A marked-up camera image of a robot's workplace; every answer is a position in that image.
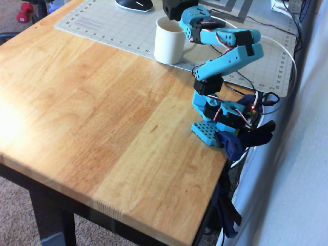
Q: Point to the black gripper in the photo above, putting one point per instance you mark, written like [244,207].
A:
[189,16]

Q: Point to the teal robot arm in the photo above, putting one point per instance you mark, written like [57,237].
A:
[230,59]

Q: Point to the cream ceramic mug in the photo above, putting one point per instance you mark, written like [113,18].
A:
[169,46]

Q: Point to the black white computer mouse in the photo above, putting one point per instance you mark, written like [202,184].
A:
[133,5]

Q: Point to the grey white patterned board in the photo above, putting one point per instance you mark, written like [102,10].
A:
[230,7]

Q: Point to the ruler strip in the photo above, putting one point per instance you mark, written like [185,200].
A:
[102,25]

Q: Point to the white box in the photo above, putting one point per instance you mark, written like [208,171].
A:
[279,6]

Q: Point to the motor controller board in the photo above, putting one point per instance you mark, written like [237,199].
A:
[252,110]

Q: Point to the blue black table clamp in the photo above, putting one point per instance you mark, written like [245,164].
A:
[233,146]

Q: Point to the red dumbbell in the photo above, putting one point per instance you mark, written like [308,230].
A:
[23,15]

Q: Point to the black chair base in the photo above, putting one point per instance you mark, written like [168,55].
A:
[7,38]

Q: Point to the blue black spare clamp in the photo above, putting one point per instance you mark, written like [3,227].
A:
[228,217]

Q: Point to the black chair post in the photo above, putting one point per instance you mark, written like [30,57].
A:
[42,7]

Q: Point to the black table frame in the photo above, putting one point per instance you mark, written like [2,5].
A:
[46,217]

